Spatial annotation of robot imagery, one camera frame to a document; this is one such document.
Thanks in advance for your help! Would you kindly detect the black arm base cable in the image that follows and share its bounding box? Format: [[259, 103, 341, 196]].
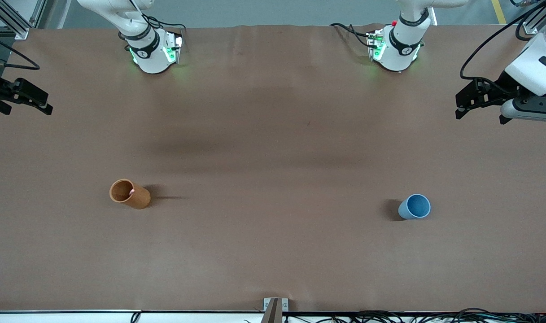
[[330, 22, 373, 47], [140, 13, 187, 31]]

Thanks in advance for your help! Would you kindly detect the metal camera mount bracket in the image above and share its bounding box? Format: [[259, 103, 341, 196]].
[[263, 297, 289, 323]]

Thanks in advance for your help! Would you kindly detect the orange cylindrical cup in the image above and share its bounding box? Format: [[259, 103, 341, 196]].
[[109, 179, 151, 210]]

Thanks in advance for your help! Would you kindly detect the brown table mat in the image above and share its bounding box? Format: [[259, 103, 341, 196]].
[[0, 23, 546, 314]]

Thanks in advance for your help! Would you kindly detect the black left arm base cable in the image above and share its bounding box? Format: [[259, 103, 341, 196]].
[[330, 22, 373, 47]]

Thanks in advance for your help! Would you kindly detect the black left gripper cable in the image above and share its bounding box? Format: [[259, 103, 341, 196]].
[[460, 0, 546, 82]]

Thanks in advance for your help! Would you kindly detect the black right arm base cable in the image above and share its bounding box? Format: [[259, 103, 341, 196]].
[[140, 13, 187, 31]]

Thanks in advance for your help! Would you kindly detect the aluminium frame profile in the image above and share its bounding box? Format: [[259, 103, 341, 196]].
[[522, 0, 546, 35], [0, 0, 48, 39]]

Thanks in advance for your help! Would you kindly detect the blue cup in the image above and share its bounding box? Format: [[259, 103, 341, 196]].
[[398, 194, 431, 220]]

